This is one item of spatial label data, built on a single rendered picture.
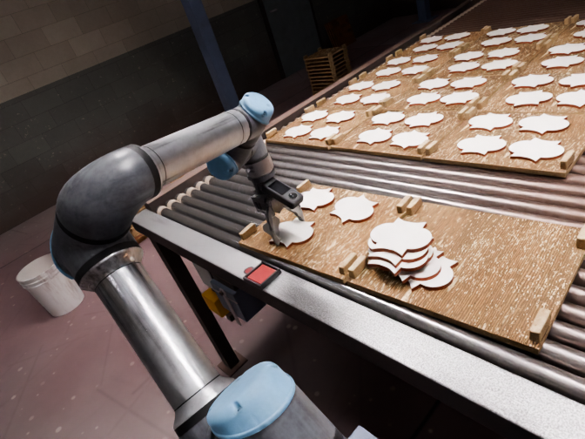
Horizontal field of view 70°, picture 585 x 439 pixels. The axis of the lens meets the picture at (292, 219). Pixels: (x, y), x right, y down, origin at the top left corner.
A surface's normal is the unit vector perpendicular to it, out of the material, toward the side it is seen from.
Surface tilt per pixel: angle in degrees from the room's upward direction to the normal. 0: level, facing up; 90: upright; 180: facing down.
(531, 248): 0
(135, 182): 82
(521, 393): 0
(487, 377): 0
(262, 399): 44
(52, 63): 90
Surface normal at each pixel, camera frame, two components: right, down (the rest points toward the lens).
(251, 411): 0.06, -0.26
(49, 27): 0.66, 0.22
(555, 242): -0.29, -0.81
